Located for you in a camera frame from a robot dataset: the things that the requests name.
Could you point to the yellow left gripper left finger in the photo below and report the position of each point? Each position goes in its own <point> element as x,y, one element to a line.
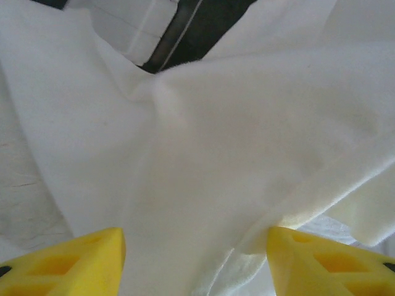
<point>61,271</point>

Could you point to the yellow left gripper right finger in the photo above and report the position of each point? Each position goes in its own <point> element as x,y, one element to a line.
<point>324,268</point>

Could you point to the white t-shirt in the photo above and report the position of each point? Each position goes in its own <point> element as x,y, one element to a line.
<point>216,138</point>

